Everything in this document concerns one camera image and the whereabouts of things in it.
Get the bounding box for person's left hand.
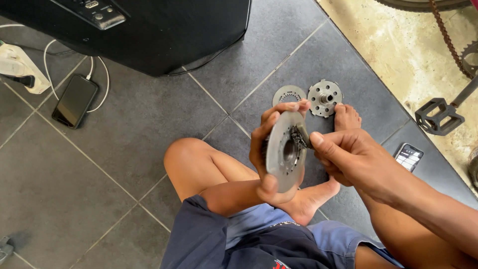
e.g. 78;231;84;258
249;99;311;205

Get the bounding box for person's right hand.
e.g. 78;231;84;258
309;128;380;188

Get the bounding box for round metal clutch disc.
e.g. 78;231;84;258
265;111;308;194

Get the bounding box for steel wool scouring pad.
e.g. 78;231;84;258
290;123;313;150

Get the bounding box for person's left foot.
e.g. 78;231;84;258
334;103;362;132

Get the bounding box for person's foot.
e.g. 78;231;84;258
334;103;362;132
277;176;341;227

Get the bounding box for smartphone with lit screen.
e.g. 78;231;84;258
394;143;425;173

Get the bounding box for person's right foot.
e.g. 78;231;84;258
277;176;341;227

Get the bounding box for metal hub with centre shaft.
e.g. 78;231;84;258
307;79;344;119

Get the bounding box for person's left leg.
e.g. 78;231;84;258
164;137;262;204

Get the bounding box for blue shorts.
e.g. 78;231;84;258
226;203;406;269

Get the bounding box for black bicycle pedal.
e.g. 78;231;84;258
414;97;466;136

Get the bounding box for navy shirt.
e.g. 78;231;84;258
160;194;337;269

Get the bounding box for grey round metal part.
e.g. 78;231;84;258
466;146;478;188

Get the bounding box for large black speaker box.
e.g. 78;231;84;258
0;0;253;77

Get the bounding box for black bicycle tyre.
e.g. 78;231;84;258
374;0;473;13

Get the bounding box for black smartphone with dark screen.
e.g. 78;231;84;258
51;73;100;130

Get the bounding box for speaker control panel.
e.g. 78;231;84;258
50;0;127;31

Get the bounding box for black power plug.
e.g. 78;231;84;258
0;74;36;89

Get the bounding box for white power strip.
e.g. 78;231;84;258
0;42;52;95

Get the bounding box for grey plastic object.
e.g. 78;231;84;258
0;235;16;264

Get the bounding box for thin toothed metal ring plate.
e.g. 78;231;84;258
272;85;308;109

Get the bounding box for black speaker cable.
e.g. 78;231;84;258
164;0;253;77

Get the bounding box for rusty bicycle chain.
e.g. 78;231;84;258
429;0;476;80

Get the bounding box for bicycle chainring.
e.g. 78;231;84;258
459;40;478;79

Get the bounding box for white charging cable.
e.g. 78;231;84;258
43;39;110;113

